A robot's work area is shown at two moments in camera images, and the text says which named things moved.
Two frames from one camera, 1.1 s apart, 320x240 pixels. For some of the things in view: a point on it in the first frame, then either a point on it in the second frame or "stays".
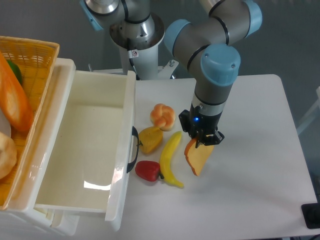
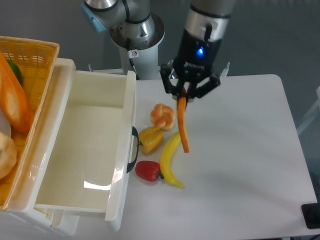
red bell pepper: [149, 170] stays
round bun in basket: [8, 154] stays
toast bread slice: [197, 157] → [181, 104]
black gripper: [199, 125] → [196, 57]
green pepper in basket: [16, 70] stays
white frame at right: [312, 114] stays
